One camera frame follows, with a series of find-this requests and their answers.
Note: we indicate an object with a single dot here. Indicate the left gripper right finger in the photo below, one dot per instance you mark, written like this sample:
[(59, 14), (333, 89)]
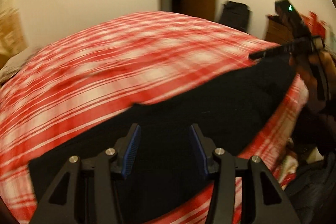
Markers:
[(262, 198)]

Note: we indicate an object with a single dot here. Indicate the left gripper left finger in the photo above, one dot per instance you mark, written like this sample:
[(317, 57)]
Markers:
[(59, 200)]

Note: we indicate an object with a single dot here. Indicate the black pants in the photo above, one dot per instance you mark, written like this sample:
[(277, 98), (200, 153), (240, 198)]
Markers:
[(231, 109)]

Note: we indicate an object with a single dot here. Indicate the person's right hand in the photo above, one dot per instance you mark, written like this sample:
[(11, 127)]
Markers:
[(302, 68)]

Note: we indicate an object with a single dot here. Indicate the brown wooden dresser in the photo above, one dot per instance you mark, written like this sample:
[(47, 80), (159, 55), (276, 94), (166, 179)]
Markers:
[(277, 32)]

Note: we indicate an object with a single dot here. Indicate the striped grey pillow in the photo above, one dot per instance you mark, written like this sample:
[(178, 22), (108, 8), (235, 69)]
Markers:
[(15, 64)]

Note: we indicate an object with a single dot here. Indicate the red plaid bed sheet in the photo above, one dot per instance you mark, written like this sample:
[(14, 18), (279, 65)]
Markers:
[(91, 76)]

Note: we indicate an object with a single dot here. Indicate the beige floral curtain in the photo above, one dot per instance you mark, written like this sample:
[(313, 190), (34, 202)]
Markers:
[(11, 35)]

